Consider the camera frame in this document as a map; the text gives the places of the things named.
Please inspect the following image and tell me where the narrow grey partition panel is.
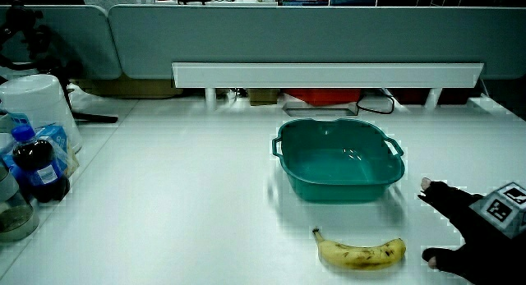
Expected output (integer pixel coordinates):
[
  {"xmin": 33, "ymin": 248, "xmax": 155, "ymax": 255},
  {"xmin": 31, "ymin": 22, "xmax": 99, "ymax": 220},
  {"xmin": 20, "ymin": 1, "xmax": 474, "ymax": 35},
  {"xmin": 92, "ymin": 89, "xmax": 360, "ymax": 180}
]
[{"xmin": 0, "ymin": 4, "xmax": 122, "ymax": 80}]

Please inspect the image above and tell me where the black flexible camera mount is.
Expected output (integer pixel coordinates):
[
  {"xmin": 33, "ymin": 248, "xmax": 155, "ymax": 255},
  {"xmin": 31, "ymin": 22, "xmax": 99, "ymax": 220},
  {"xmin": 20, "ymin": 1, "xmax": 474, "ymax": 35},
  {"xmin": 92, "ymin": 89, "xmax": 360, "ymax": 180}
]
[{"xmin": 0, "ymin": 0, "xmax": 119, "ymax": 125}]

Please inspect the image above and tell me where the black cable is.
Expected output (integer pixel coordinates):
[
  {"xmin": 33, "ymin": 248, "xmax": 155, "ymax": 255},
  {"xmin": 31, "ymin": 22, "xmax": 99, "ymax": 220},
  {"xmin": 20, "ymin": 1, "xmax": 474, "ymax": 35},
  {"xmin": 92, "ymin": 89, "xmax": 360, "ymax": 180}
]
[{"xmin": 355, "ymin": 88, "xmax": 396, "ymax": 116}]

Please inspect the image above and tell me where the grey flat tray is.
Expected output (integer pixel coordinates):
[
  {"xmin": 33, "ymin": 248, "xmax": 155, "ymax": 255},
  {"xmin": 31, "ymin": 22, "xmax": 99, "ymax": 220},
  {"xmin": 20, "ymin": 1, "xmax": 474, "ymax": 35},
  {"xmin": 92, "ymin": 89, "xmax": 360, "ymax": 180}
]
[{"xmin": 282, "ymin": 101, "xmax": 359, "ymax": 117}]

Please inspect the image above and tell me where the teal plastic basin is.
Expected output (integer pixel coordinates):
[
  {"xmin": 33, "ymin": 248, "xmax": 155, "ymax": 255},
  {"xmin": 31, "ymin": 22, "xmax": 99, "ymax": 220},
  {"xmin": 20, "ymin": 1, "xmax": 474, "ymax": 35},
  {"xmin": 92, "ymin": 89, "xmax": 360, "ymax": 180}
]
[{"xmin": 271, "ymin": 117, "xmax": 406, "ymax": 203}]

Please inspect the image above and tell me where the white monitor riser shelf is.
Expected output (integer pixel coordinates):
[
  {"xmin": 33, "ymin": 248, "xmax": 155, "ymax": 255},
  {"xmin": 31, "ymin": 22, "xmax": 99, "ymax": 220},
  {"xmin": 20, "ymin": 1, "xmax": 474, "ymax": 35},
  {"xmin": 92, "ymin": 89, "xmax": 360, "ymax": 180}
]
[{"xmin": 171, "ymin": 62, "xmax": 485, "ymax": 111}]

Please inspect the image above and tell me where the brown cardboard box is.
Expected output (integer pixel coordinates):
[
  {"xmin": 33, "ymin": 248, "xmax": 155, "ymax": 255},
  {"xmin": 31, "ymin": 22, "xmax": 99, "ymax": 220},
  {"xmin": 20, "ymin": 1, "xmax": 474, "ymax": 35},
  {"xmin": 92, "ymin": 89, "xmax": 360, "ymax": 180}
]
[{"xmin": 75, "ymin": 74, "xmax": 184, "ymax": 99}]

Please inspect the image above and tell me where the wide grey partition panel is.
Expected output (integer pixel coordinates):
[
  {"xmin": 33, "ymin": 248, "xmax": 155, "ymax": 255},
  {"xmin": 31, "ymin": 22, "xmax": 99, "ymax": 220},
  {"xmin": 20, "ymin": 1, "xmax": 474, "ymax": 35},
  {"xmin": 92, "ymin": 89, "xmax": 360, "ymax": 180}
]
[{"xmin": 108, "ymin": 4, "xmax": 526, "ymax": 80}]

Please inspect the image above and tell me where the person's right hand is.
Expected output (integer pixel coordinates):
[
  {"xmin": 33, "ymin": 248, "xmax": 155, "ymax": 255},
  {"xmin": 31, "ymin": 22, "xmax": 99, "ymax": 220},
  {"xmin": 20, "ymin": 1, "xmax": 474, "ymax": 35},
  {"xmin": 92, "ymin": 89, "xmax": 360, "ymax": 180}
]
[{"xmin": 418, "ymin": 177, "xmax": 526, "ymax": 285}]

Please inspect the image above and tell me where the yellow banana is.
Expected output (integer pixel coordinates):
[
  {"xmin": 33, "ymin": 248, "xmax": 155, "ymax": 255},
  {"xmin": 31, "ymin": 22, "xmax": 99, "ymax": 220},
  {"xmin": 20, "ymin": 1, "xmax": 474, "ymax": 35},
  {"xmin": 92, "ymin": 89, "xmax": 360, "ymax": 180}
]
[{"xmin": 311, "ymin": 227, "xmax": 408, "ymax": 271}]

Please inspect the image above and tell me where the white plastic bucket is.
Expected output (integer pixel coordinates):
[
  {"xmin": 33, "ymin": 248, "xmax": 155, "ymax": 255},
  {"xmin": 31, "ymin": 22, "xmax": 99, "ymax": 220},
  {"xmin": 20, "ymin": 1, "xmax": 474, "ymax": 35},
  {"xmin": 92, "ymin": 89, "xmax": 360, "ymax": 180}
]
[{"xmin": 0, "ymin": 74, "xmax": 84, "ymax": 154}]

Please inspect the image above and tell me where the white desk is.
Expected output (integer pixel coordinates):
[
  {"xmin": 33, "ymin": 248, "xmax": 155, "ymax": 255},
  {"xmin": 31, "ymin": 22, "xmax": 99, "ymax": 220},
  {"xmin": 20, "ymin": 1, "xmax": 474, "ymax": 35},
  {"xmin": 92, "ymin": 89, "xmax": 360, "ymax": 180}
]
[{"xmin": 0, "ymin": 94, "xmax": 526, "ymax": 285}]

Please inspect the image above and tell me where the red box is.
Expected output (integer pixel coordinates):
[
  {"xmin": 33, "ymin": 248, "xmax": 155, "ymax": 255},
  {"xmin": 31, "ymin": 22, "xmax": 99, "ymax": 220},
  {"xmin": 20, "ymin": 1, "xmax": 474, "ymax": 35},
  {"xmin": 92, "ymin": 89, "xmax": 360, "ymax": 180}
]
[{"xmin": 283, "ymin": 88, "xmax": 362, "ymax": 107}]

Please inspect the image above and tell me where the dark soda bottle blue cap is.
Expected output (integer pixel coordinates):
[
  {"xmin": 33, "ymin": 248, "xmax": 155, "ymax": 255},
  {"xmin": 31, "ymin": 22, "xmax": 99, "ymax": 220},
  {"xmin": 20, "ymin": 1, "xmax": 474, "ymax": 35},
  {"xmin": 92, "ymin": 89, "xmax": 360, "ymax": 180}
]
[{"xmin": 10, "ymin": 123, "xmax": 71, "ymax": 204}]

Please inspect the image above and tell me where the olive green box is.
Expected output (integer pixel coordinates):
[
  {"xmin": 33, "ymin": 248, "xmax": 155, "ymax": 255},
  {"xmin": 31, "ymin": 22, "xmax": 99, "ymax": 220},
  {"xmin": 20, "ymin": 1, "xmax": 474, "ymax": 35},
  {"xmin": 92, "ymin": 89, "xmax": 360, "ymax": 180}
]
[{"xmin": 247, "ymin": 88, "xmax": 280, "ymax": 107}]

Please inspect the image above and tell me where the blue and white carton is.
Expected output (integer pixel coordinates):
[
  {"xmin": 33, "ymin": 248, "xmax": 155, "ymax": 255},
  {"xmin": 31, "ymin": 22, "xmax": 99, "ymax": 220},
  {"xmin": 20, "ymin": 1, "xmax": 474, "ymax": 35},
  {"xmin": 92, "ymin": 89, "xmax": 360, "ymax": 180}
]
[{"xmin": 34, "ymin": 124, "xmax": 80, "ymax": 178}]

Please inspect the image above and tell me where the clear glass jar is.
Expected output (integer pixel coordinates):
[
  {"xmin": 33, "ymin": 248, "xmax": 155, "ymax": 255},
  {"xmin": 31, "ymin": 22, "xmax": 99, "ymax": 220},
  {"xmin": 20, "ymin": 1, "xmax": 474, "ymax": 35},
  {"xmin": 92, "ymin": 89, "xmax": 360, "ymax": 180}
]
[{"xmin": 0, "ymin": 165, "xmax": 40, "ymax": 242}]

